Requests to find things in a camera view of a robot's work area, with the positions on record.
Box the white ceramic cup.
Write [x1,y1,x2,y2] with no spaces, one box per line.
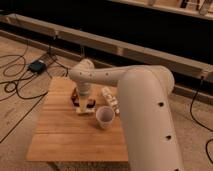
[95,106,115,129]

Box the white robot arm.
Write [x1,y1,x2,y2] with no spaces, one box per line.
[70,59,184,171]

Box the red oval object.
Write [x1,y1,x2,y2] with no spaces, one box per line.
[71,88,78,102]

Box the white small packet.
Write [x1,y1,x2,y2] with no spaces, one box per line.
[75,107,95,115]

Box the white wrapped snack pack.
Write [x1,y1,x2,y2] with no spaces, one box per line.
[101,87,120,115]

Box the wooden table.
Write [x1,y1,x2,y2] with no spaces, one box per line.
[27,77,128,163]

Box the dark power adapter box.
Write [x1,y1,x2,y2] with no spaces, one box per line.
[28,61,46,74]

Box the long wooden shelf beam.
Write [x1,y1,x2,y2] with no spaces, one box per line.
[0,14,213,83]

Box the black floor cable left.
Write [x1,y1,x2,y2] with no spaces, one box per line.
[0,39,79,144]

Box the black cable right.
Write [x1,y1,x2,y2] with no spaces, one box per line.
[189,77,213,165]

